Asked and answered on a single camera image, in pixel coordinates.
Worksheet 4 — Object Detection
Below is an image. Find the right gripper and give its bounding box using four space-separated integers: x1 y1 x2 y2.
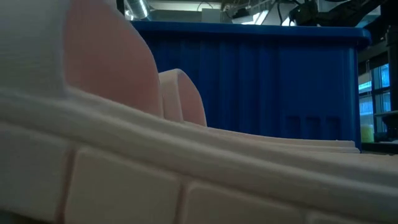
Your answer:
288 1 320 27

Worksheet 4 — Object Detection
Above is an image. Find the ceiling light panel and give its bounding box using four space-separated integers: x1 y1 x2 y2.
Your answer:
241 9 270 26

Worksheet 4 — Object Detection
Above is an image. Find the silver ventilation duct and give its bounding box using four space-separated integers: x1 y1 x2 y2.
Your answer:
124 0 150 20

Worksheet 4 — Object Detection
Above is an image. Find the black desk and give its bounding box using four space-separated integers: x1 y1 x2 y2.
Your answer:
361 141 398 154

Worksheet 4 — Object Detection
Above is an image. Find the white plastic dish rack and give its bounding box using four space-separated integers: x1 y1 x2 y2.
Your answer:
0 0 398 224

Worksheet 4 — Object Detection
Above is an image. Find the black stand pole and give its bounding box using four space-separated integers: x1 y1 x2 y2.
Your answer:
386 24 398 111

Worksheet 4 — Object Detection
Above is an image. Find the yellow-green container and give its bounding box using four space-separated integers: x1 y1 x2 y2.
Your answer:
360 124 375 143

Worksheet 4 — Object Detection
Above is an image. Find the blue plastic bin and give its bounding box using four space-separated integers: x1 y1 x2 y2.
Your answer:
130 20 372 149

